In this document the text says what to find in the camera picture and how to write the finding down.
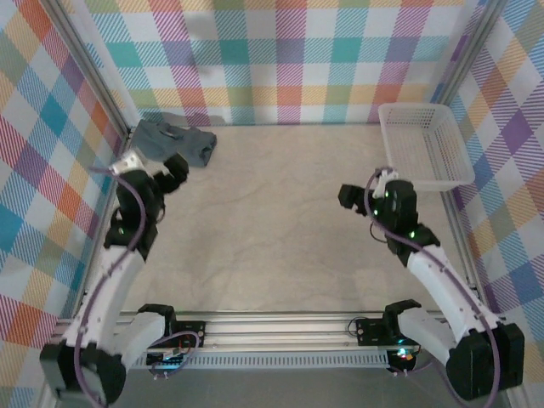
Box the grey t-shirt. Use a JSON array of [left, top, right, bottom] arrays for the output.
[[132, 118, 218, 169]]

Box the white plastic mesh basket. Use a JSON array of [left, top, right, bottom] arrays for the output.
[[377, 103, 476, 192]]

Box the right circuit board with LED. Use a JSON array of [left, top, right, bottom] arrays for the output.
[[388, 346, 416, 365]]

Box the green left circuit board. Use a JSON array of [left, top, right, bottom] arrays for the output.
[[146, 346, 190, 371]]

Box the grey metal base panel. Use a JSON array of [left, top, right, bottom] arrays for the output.
[[118, 367, 522, 408]]

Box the thin black right gripper wire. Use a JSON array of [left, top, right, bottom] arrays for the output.
[[368, 220, 388, 244]]

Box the aluminium side rail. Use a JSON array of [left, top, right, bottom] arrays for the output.
[[71, 127, 136, 320], [439, 186, 490, 307]]

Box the aluminium corner post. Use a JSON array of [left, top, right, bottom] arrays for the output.
[[428, 0, 513, 107], [46, 0, 135, 139]]

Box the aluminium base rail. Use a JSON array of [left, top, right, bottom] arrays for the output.
[[54, 312, 447, 354]]

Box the slotted grey cable duct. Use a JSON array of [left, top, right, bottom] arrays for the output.
[[127, 351, 392, 370]]

